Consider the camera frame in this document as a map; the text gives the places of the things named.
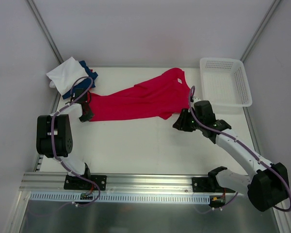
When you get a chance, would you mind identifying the magenta t shirt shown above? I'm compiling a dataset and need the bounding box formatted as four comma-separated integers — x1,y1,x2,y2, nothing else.
89,68,190,122

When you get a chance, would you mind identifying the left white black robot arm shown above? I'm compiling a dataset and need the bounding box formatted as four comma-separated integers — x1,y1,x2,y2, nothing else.
36,89,95,190

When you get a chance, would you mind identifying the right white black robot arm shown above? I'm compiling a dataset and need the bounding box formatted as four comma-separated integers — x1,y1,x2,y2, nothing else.
173,97,291,212

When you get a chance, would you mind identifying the folded blue t shirt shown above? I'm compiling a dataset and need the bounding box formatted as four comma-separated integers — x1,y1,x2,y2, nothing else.
62,60,98,100

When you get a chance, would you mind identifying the folded white t shirt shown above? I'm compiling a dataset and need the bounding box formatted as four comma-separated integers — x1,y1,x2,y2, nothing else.
46,57,88,96

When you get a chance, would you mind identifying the white plastic basket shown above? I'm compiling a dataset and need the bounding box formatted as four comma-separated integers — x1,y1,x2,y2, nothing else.
199,57,252,107

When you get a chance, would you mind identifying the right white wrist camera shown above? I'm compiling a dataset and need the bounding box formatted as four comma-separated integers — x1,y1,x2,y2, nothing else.
190,96,201,104

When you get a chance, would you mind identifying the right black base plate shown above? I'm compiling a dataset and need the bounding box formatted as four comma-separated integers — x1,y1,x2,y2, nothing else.
191,176,235,193

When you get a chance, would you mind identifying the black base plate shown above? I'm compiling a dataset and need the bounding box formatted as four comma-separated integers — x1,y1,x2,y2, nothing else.
64,175,107,191
191,176,235,193

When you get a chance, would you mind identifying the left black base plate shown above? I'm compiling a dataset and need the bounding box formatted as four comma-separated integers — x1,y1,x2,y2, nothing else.
64,175,107,191

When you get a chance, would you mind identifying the white slotted cable duct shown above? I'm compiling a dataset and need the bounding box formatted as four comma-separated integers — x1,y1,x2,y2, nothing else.
30,191,210,205

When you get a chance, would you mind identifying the aluminium mounting rail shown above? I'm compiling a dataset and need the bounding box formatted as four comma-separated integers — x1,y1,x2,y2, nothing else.
19,170,252,194

